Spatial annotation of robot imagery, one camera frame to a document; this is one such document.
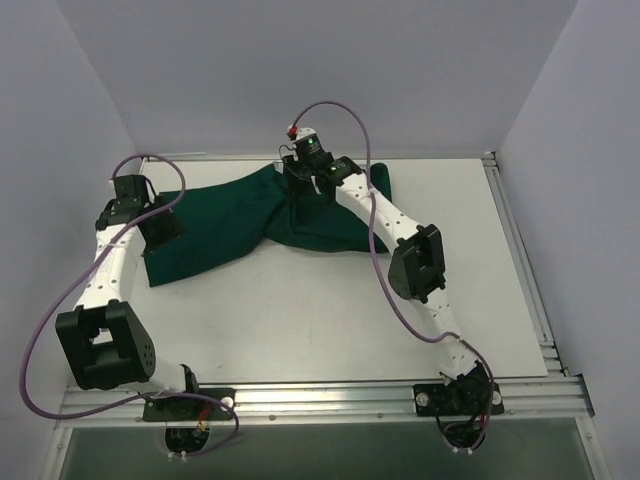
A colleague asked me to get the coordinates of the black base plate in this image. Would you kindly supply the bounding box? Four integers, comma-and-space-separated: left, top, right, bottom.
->
142, 387, 236, 423
412, 380, 489, 418

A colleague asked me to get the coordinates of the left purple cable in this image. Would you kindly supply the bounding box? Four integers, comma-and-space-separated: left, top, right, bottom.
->
19, 153, 240, 456

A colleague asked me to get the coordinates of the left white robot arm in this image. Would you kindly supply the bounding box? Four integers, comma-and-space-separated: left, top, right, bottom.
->
55, 174, 202, 419

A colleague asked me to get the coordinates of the green surgical drape cloth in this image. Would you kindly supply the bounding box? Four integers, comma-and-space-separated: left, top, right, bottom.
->
144, 166, 369, 287

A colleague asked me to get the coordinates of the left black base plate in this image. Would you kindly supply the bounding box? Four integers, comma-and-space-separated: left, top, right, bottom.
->
142, 387, 236, 423

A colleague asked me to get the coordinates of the purple cable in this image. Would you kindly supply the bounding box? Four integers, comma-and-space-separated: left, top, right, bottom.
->
289, 101, 496, 446
19, 153, 240, 456

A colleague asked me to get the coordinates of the aluminium front rail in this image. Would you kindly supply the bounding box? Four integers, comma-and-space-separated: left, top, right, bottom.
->
54, 374, 596, 431

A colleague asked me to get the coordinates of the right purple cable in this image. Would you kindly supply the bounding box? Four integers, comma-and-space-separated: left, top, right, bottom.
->
289, 101, 496, 446

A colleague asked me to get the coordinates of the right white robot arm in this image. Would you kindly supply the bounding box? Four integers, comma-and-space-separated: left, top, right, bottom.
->
282, 125, 495, 413

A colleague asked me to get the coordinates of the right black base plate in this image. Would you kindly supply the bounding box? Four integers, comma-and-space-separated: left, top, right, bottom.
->
412, 380, 489, 418

